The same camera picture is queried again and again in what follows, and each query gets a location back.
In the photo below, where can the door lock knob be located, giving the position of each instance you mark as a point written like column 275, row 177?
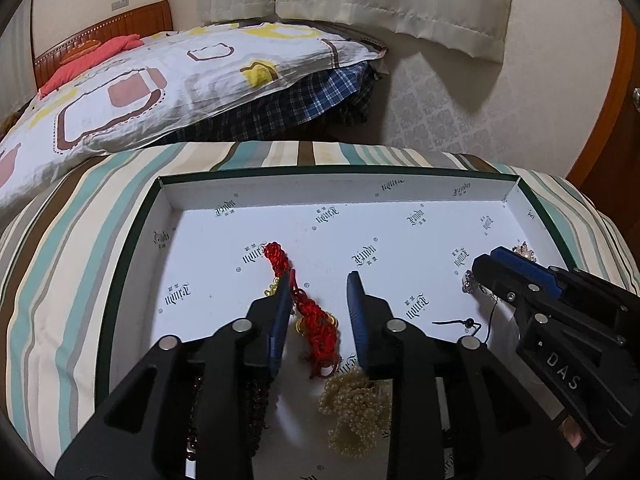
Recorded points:
column 636, row 97

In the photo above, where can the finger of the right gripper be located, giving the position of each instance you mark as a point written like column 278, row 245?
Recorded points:
column 518, row 280
column 481, row 268

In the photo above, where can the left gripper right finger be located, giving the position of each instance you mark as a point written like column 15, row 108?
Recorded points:
column 457, row 412

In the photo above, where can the small red gold charm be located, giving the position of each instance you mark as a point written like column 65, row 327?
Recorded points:
column 280, row 265

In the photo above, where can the red knot gold ingot charm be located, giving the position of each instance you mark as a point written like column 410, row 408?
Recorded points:
column 319, row 329

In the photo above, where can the wall power outlet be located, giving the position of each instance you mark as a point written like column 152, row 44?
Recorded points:
column 119, row 4

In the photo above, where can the left window curtain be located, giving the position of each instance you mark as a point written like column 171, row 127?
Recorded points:
column 18, row 84

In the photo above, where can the bed with patterned quilt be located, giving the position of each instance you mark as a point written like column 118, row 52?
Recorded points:
column 170, row 81

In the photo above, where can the green jewelry tray box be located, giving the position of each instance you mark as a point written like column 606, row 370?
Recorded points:
column 192, row 262

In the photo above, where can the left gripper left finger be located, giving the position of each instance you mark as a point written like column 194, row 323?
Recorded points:
column 201, row 402

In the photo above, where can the pearl flower brooch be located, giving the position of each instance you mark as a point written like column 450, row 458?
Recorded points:
column 525, row 251

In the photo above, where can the orange cushion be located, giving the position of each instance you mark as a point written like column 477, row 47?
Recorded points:
column 80, row 50

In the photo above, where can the right hand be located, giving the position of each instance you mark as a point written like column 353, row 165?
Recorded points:
column 571, row 432

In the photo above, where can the silver rhinestone brooch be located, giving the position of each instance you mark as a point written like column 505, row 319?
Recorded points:
column 469, row 283

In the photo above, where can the wooden headboard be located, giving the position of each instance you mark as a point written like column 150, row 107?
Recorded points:
column 145, row 21

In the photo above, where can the pink pillow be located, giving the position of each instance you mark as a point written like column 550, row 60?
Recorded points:
column 88, row 58

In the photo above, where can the black gourd pendant tassel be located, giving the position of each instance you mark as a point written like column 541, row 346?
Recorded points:
column 480, row 322

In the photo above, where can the wooden door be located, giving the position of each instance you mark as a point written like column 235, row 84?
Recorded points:
column 607, row 169

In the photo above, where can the striped tablecloth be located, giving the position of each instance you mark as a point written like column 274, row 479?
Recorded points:
column 59, row 253

